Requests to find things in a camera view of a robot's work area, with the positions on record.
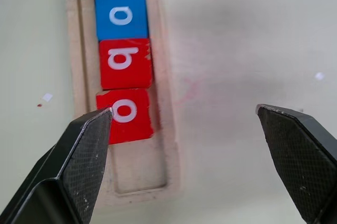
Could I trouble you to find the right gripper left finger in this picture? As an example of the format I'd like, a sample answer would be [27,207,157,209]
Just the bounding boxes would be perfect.
[0,107,114,224]

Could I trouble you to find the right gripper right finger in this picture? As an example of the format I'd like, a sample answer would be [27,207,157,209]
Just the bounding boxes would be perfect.
[255,103,337,224]

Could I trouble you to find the red tile letter o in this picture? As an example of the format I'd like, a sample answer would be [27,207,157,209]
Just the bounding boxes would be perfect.
[95,88,155,146]

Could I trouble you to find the red letter tile b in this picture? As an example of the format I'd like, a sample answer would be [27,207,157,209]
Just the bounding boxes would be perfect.
[98,37,154,91]

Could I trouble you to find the wooden letter tray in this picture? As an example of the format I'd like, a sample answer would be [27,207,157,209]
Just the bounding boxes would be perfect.
[63,0,185,207]

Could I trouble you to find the blue letter tile o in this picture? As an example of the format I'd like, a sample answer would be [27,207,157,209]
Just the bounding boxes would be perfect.
[94,0,149,42]

